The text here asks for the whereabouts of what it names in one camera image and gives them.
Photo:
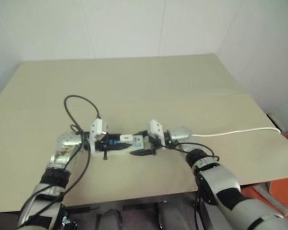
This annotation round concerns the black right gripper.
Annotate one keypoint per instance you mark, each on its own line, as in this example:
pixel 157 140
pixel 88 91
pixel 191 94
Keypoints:
pixel 156 144

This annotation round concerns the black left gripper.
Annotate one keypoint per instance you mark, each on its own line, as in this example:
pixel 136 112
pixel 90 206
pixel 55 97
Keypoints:
pixel 102 145

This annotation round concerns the white charger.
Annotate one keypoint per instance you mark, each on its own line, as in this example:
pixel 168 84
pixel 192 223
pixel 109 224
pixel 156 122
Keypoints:
pixel 126 138

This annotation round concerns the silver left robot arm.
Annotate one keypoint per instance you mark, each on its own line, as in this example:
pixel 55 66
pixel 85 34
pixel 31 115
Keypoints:
pixel 62 153

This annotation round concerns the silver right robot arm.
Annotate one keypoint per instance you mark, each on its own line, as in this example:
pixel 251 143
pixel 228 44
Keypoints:
pixel 220 177

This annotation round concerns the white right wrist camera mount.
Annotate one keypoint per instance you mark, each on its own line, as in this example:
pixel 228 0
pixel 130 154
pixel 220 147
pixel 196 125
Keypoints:
pixel 155 127

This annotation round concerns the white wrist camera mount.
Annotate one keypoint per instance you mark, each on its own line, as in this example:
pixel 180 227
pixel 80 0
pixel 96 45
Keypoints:
pixel 97 127
pixel 155 127

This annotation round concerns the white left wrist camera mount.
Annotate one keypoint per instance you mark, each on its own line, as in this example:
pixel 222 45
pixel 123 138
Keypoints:
pixel 97 127

